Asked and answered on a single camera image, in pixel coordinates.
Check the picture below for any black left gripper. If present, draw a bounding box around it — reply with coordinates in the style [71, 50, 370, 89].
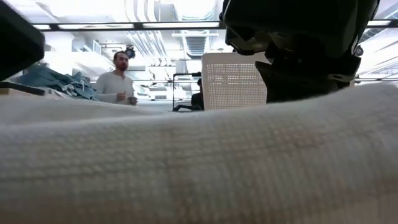
[0, 0, 46, 82]

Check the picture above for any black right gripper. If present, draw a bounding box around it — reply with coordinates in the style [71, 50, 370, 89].
[219, 0, 381, 104]

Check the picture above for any off-white towel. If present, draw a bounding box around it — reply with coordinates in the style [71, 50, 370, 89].
[0, 82, 398, 224]

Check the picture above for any black flat device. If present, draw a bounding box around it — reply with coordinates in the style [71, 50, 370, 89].
[0, 81, 46, 96]

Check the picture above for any wooden desk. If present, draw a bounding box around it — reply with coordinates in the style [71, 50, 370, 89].
[0, 87, 63, 100]

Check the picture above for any teal cloth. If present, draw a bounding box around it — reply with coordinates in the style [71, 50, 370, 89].
[14, 63, 98, 101]

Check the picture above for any white perforated plastic basket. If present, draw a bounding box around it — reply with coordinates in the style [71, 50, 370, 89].
[201, 52, 269, 111]

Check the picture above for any seated person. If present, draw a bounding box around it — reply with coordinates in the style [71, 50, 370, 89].
[190, 77, 205, 111]

